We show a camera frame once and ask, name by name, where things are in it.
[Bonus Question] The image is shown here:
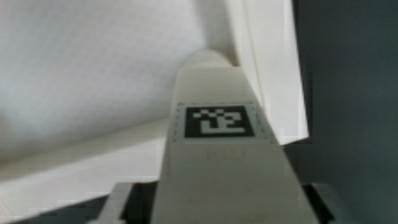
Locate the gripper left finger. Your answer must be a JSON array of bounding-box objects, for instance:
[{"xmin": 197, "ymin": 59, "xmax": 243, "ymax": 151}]
[{"xmin": 96, "ymin": 182, "xmax": 158, "ymax": 224}]

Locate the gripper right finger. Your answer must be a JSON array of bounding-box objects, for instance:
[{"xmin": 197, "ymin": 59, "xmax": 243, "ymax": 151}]
[{"xmin": 302, "ymin": 183, "xmax": 355, "ymax": 224}]

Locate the white desk leg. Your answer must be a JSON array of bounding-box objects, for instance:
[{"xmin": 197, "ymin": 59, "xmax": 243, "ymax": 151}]
[{"xmin": 151, "ymin": 50, "xmax": 318, "ymax": 224}]

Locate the white desk top tray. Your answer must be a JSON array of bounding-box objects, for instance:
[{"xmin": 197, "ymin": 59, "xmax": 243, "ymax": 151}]
[{"xmin": 0, "ymin": 0, "xmax": 309, "ymax": 223}]

